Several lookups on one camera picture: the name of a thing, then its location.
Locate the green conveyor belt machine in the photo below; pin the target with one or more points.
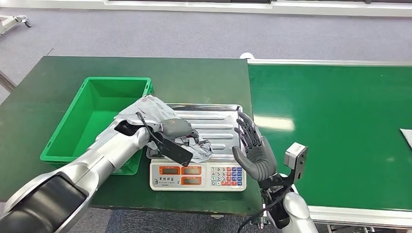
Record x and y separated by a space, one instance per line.
338 128

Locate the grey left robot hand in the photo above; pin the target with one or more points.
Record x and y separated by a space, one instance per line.
175 128

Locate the steel ribbed scale tray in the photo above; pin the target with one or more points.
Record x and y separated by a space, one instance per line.
209 122

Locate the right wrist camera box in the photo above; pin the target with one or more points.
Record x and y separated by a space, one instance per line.
294 154

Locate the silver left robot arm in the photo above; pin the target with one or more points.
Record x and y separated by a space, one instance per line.
106 154

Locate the white flat parcel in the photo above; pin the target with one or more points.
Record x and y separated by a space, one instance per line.
408 136

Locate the green plastic crate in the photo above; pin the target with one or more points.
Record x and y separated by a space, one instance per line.
93 106

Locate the grey metal bar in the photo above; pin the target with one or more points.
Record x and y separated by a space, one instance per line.
6 82

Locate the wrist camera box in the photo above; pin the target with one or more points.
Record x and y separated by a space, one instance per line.
294 154
175 152

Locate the grey plastic mailer package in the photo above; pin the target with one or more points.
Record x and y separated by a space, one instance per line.
151 106

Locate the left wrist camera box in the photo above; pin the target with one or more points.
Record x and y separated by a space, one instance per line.
175 152

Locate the white electronic scale body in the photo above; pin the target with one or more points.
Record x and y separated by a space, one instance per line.
199 180

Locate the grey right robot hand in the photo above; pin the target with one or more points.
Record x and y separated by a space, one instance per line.
259 157

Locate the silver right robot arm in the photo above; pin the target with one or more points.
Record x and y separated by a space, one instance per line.
296 209

